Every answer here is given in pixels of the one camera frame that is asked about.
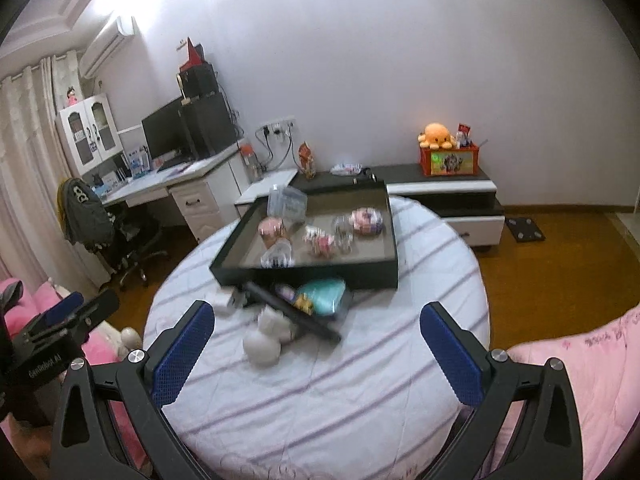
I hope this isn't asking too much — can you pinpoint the white round figurine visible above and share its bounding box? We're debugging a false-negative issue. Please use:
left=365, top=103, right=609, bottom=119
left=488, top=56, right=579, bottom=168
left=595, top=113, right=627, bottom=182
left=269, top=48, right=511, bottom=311
left=243, top=306, right=296, bottom=366

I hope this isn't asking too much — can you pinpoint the rose gold canister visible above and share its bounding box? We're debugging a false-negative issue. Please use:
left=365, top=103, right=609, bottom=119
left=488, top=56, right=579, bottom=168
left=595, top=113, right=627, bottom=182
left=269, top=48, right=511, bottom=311
left=258, top=217, right=288, bottom=248

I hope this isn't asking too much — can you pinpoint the clear glass ornament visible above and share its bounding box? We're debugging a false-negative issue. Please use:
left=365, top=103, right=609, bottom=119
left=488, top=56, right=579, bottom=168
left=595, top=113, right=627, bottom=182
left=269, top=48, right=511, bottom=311
left=260, top=238, right=295, bottom=269

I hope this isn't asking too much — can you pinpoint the clear plastic box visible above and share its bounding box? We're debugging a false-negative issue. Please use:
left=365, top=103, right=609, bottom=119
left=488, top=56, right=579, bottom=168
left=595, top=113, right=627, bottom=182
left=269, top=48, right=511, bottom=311
left=267, top=184, right=308, bottom=223

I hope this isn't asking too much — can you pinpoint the teal heart-shaped box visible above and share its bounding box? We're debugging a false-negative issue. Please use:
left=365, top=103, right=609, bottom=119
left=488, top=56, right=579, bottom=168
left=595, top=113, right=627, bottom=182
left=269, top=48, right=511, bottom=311
left=297, top=278, right=352, bottom=321

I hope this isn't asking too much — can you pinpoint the pink round patterned box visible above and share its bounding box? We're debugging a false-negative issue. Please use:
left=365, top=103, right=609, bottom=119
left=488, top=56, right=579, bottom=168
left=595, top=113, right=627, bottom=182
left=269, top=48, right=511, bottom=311
left=349, top=207, right=384, bottom=236

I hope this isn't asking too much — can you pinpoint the pink blanket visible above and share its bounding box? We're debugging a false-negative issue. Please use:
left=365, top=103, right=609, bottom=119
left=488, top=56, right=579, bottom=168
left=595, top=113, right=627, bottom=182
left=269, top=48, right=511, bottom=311
left=508, top=307, right=639, bottom=479

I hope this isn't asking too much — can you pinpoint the dark hanging jacket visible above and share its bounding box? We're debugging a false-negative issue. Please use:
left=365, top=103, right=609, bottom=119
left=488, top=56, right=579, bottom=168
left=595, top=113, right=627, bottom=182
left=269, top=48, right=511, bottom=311
left=56, top=178, right=115, bottom=247

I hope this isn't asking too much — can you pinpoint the black office chair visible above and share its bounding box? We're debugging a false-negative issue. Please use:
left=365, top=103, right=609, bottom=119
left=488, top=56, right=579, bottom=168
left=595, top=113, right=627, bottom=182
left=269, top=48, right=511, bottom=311
left=85, top=205, right=169, bottom=292

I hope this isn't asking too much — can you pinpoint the round striped bed cover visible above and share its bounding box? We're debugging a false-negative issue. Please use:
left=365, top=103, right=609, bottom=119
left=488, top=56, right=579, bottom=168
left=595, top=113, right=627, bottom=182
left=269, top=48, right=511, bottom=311
left=164, top=197, right=490, bottom=479

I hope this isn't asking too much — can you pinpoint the white desk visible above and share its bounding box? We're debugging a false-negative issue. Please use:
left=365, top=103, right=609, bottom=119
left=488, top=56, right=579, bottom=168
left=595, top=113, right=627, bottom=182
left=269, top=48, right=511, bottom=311
left=102, top=144, right=250, bottom=243

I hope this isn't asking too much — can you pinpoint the black computer monitor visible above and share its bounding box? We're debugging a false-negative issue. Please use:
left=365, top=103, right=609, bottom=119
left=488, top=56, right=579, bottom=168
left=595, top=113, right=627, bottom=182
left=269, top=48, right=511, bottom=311
left=141, top=98, right=191, bottom=159

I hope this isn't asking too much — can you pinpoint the pink doll on cabinet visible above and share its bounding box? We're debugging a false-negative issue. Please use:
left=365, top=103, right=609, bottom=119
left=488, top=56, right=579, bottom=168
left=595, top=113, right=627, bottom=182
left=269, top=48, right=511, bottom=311
left=66, top=87, right=80, bottom=107

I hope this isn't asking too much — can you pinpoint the black floor scale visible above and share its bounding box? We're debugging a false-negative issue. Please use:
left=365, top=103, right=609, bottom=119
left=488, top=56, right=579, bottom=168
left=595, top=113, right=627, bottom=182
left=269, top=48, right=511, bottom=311
left=506, top=217, right=546, bottom=243

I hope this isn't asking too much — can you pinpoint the white low side cabinet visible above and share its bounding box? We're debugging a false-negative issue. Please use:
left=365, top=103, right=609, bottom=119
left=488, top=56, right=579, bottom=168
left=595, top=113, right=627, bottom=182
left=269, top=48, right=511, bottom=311
left=234, top=169, right=297, bottom=217

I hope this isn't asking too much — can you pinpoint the black computer tower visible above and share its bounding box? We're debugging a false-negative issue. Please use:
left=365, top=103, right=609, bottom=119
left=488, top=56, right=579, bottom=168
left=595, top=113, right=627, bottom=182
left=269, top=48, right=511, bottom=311
left=180, top=93, right=238, bottom=159

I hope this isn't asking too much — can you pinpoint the orange capped bottle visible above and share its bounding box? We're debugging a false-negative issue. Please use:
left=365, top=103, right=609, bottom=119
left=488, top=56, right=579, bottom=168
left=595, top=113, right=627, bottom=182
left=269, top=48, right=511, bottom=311
left=240, top=143, right=264, bottom=183

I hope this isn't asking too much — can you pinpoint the black white tv cabinet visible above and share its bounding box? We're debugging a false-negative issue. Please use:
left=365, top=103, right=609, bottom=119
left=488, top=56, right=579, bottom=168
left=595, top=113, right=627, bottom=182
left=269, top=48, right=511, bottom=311
left=292, top=164, right=506, bottom=250

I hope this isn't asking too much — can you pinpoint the black small speaker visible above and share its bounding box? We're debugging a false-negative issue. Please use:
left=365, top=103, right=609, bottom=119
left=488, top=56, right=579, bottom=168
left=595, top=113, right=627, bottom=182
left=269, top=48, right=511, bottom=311
left=178, top=63, right=218, bottom=99

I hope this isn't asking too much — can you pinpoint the white air conditioner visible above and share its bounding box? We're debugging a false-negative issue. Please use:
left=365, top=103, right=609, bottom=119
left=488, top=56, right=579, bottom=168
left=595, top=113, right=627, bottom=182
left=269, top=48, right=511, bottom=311
left=78, top=15, right=136, bottom=79

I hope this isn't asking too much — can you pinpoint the black storage tray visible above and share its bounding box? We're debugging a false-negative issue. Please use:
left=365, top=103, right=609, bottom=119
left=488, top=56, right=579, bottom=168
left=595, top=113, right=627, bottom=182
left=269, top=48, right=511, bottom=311
left=209, top=181, right=399, bottom=290

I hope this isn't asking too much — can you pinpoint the red storage crate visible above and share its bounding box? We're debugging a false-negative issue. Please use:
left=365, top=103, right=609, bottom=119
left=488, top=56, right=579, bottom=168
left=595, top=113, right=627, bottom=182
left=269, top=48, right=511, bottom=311
left=420, top=144, right=480, bottom=177

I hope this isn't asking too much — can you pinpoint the orange octopus plush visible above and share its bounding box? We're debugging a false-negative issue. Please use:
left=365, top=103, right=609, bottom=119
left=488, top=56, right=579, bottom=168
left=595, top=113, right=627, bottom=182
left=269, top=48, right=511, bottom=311
left=418, top=122, right=454, bottom=150

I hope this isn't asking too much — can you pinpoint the white wall cabinet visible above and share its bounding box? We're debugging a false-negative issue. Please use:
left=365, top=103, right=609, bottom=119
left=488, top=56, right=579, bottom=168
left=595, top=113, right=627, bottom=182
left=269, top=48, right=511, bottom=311
left=56, top=93, right=122, bottom=177

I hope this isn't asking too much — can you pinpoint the wall power strip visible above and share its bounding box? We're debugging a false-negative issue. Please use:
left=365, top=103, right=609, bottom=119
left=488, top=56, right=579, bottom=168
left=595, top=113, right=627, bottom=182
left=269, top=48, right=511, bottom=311
left=257, top=116, right=297, bottom=133

